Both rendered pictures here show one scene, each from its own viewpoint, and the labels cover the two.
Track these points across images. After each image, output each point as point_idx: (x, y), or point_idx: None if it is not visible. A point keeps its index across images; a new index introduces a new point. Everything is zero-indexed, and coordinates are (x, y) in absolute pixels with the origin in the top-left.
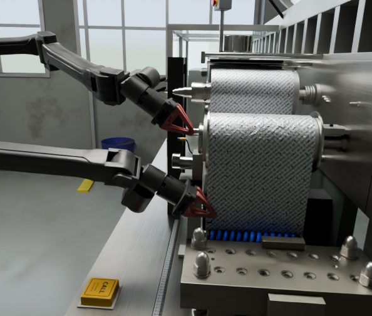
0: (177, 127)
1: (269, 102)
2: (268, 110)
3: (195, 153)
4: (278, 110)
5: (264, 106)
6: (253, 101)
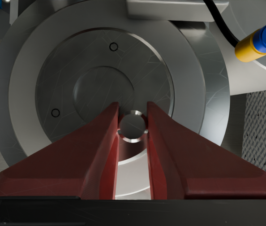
0: (156, 150)
1: (261, 166)
2: (263, 147)
3: (145, 8)
4: (253, 146)
5: None
6: None
